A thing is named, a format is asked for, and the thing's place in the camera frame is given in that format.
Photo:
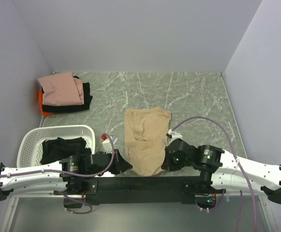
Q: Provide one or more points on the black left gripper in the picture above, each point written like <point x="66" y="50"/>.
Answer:
<point x="120" y="165"/>

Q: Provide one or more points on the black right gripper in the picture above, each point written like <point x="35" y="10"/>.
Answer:
<point x="168" y="164"/>

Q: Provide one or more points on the beige t shirt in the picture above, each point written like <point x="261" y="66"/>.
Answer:
<point x="145" y="139"/>

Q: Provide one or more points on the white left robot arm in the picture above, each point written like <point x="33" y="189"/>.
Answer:
<point x="66" y="175"/>

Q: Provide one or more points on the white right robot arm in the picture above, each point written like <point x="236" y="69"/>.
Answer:
<point x="220" y="170"/>

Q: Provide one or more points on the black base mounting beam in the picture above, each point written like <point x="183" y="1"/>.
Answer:
<point x="161" y="189"/>

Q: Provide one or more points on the black clothes in basket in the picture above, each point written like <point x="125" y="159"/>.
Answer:
<point x="58" y="149"/>

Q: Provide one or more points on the folded black t shirt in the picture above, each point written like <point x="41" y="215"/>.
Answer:
<point x="72" y="108"/>

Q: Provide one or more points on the white plastic laundry basket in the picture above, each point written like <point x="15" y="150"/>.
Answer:
<point x="31" y="151"/>

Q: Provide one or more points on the folded orange t shirt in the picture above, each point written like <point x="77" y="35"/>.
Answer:
<point x="40" y="99"/>

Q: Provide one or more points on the folded pink t shirt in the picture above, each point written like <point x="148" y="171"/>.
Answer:
<point x="61" y="89"/>

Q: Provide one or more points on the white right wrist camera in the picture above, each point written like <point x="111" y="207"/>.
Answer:
<point x="172" y="135"/>

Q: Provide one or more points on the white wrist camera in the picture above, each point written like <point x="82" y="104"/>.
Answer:
<point x="108" y="141"/>
<point x="172" y="135"/>

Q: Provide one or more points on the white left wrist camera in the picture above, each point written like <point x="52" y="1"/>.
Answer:
<point x="108" y="141"/>

